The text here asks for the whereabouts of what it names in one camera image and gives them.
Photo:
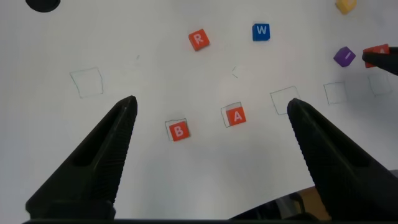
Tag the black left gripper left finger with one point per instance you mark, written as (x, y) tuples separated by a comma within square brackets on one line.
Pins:
[(93, 168)]

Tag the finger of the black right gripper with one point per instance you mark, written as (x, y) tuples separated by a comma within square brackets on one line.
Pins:
[(385, 62)]

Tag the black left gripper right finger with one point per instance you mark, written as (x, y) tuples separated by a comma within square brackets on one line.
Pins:
[(348, 180)]

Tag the orange letter A block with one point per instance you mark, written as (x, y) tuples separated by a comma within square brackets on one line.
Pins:
[(236, 117), (377, 49)]

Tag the orange letter B block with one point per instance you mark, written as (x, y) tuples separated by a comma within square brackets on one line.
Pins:
[(178, 130)]

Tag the purple letter I block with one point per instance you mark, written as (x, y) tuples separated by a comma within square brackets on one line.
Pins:
[(344, 57)]

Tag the yellow letter Z block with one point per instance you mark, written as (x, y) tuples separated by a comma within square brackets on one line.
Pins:
[(345, 4)]

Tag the black robot chassis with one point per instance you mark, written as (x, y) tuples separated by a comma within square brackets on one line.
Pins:
[(273, 208)]

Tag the blue letter W block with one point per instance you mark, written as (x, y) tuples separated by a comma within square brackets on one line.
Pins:
[(261, 32)]

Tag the orange letter R block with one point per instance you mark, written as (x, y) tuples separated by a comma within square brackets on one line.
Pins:
[(198, 40)]

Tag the black round table grommet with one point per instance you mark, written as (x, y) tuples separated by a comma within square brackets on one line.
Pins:
[(42, 4)]

